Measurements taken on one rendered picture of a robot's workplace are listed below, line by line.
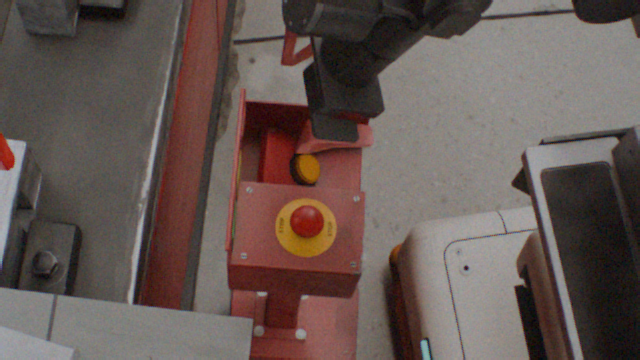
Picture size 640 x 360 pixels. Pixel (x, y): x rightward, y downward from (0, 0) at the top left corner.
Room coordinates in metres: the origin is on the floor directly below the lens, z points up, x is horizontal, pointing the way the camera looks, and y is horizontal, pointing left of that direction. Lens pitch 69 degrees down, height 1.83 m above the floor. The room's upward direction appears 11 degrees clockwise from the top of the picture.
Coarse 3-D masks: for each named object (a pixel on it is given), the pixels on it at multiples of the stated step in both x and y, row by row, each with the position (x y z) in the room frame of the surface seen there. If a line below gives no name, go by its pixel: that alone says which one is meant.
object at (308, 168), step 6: (300, 156) 0.46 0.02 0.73; (306, 156) 0.46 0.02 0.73; (312, 156) 0.47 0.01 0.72; (294, 162) 0.45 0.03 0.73; (300, 162) 0.45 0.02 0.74; (306, 162) 0.45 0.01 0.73; (312, 162) 0.46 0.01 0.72; (318, 162) 0.46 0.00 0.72; (294, 168) 0.44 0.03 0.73; (300, 168) 0.44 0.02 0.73; (306, 168) 0.45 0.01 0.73; (312, 168) 0.45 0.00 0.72; (318, 168) 0.45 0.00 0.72; (294, 174) 0.44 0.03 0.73; (300, 174) 0.44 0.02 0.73; (306, 174) 0.44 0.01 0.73; (312, 174) 0.44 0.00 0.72; (318, 174) 0.45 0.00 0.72; (300, 180) 0.43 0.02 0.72; (306, 180) 0.43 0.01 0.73; (312, 180) 0.44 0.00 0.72
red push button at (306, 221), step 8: (296, 208) 0.36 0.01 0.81; (304, 208) 0.36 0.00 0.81; (312, 208) 0.37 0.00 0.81; (296, 216) 0.35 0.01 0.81; (304, 216) 0.35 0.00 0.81; (312, 216) 0.36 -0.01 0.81; (320, 216) 0.36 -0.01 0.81; (296, 224) 0.34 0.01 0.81; (304, 224) 0.35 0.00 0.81; (312, 224) 0.35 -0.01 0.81; (320, 224) 0.35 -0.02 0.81; (296, 232) 0.34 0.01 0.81; (304, 232) 0.34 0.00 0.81; (312, 232) 0.34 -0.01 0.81; (320, 232) 0.34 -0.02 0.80
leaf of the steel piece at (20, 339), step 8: (0, 328) 0.13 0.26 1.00; (8, 328) 0.13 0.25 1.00; (0, 336) 0.12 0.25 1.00; (8, 336) 0.12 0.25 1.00; (16, 336) 0.12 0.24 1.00; (24, 336) 0.12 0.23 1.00; (0, 344) 0.11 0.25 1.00; (8, 344) 0.11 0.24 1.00; (16, 344) 0.12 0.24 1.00; (24, 344) 0.12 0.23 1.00; (32, 344) 0.12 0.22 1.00; (40, 344) 0.12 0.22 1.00; (48, 344) 0.12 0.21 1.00; (56, 344) 0.12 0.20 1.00; (0, 352) 0.11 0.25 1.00; (8, 352) 0.11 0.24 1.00; (16, 352) 0.11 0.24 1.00; (24, 352) 0.11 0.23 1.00; (32, 352) 0.11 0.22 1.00; (40, 352) 0.11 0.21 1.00; (48, 352) 0.11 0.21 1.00; (56, 352) 0.12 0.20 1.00; (64, 352) 0.12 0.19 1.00; (72, 352) 0.12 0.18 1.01
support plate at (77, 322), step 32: (0, 288) 0.16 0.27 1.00; (0, 320) 0.13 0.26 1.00; (32, 320) 0.14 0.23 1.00; (64, 320) 0.15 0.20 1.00; (96, 320) 0.15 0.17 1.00; (128, 320) 0.16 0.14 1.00; (160, 320) 0.16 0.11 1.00; (192, 320) 0.17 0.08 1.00; (224, 320) 0.18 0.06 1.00; (96, 352) 0.12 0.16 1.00; (128, 352) 0.13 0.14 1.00; (160, 352) 0.14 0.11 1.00; (192, 352) 0.14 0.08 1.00; (224, 352) 0.15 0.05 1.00
